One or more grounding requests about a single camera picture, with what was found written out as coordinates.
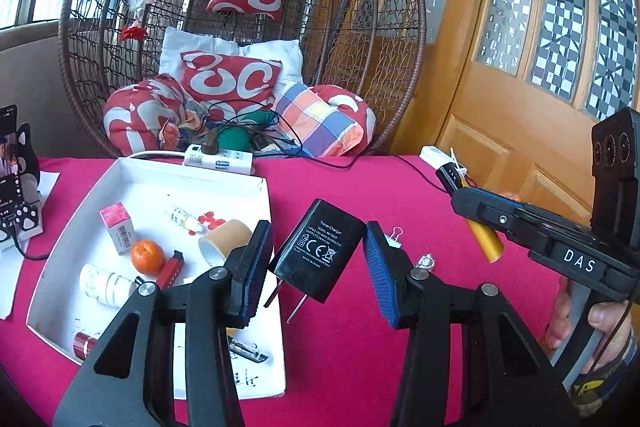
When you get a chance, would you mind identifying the small pink white box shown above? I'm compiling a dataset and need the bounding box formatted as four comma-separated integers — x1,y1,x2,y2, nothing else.
99,202,137,256

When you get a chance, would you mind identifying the brown tape roll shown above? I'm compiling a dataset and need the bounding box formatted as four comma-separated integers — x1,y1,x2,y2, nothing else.
198,219,253,265

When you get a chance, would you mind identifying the small clear yellow bottle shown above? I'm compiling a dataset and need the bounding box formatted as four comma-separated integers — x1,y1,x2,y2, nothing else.
165,206,207,233

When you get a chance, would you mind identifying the wicker hanging chair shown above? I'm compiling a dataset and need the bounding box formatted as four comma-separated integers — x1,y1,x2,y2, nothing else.
57,0,428,158

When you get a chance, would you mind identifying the green cloth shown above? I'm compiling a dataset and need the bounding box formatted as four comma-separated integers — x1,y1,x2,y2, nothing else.
215,109,281,152

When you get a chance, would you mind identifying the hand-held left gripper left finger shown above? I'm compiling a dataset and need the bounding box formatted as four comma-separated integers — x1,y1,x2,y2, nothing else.
52,219,275,427

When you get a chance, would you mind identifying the red rectangular flashlight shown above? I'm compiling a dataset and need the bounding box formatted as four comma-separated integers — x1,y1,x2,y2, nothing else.
155,250,186,290

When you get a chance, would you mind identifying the white tray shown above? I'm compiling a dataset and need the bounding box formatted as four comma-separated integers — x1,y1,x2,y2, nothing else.
26,157,287,400

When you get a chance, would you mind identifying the slim black silver pen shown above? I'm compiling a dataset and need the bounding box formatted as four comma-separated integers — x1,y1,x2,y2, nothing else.
226,337,271,364

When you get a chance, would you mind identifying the red tablecloth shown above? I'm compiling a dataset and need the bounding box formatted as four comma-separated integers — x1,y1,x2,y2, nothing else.
0,154,640,427

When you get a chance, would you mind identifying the white pillow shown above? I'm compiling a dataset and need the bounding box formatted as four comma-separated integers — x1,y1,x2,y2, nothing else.
159,27,305,92

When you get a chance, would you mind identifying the person's right hand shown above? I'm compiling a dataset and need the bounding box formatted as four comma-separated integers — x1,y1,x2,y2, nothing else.
544,277,633,350

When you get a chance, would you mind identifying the round red white cushion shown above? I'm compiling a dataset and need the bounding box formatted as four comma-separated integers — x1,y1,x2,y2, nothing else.
312,84,377,152

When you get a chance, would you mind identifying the white paper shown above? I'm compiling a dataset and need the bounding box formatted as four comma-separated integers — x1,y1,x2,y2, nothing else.
0,171,61,320

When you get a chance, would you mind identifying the white device with tags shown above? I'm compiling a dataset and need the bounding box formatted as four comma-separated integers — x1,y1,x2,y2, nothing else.
419,146,468,180

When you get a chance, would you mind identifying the black wall charger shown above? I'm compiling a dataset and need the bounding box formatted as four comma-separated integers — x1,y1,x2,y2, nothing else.
263,198,366,324

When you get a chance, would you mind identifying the square red white cushion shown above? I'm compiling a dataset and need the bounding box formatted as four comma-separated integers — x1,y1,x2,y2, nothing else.
180,50,283,118

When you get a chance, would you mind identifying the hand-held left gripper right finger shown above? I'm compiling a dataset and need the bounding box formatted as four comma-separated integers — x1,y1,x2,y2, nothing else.
363,221,581,427

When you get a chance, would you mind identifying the wooden door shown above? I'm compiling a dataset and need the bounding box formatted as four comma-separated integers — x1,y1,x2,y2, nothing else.
370,0,640,233

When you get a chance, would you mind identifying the dark red cylindrical container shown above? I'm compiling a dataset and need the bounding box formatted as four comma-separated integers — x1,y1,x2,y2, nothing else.
72,332,101,360

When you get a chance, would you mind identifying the plaid cushion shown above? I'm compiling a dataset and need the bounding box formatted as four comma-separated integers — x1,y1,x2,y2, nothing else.
272,81,365,158

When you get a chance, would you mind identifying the yellow lighter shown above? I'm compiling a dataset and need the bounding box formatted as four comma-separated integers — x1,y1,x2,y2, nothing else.
436,167,503,264

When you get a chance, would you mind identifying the black white cat phone stand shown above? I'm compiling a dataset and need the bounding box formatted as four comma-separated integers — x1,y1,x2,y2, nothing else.
0,122,46,248

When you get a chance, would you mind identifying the black smartphone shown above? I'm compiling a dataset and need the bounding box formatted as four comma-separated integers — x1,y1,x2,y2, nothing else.
0,104,23,218

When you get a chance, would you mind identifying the orange mandarin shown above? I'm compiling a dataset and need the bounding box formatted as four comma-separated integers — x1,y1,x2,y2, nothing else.
131,239,167,277

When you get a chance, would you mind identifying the crumpled red white cushion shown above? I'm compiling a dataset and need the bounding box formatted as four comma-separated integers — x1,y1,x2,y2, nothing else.
102,74,201,158

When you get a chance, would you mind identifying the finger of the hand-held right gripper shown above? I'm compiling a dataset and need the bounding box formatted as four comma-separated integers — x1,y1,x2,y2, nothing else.
492,196,591,230
451,187,543,253

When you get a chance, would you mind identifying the white power strip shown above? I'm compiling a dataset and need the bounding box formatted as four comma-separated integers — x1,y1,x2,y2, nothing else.
182,144,255,175

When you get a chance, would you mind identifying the white plastic bottle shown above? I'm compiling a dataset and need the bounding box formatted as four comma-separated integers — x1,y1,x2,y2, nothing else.
79,263,146,308

